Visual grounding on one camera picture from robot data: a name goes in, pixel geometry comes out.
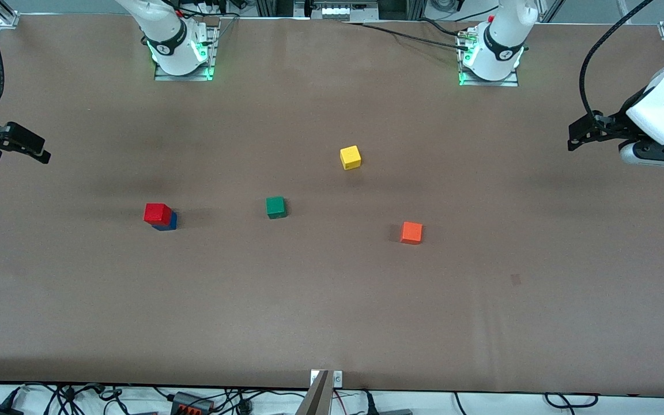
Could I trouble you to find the white electrical device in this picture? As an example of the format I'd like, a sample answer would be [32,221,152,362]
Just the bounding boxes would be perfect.
[320,5,368,22]

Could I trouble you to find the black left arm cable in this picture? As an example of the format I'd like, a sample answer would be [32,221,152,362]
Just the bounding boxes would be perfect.
[579,0,655,126]

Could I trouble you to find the tangled black cables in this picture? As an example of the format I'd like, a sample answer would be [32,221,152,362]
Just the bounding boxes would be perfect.
[18,383,172,415]

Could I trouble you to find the black power strip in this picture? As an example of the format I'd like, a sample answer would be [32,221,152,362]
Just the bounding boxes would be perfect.
[170,391,216,415]

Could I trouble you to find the metal camera stand bracket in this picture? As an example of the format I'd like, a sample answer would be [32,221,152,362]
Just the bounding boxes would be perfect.
[295,369,344,415]

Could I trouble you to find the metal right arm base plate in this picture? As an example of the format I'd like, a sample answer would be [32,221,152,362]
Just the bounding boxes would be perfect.
[154,24,218,82]

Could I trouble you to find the black cable on table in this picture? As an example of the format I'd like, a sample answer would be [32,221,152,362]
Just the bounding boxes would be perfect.
[341,17,474,52]

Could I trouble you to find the yellow wooden block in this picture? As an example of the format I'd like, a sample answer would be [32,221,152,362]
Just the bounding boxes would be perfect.
[339,145,363,171]

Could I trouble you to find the orange wooden block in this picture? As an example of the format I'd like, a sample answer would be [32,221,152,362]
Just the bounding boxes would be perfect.
[399,221,424,246]

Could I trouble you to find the red wooden block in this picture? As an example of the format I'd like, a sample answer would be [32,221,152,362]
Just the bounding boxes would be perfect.
[143,202,173,226]

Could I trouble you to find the black looped cable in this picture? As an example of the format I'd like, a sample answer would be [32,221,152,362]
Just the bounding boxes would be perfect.
[544,392,599,409]

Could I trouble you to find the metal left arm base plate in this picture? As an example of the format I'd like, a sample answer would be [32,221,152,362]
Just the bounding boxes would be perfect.
[458,28,520,88]

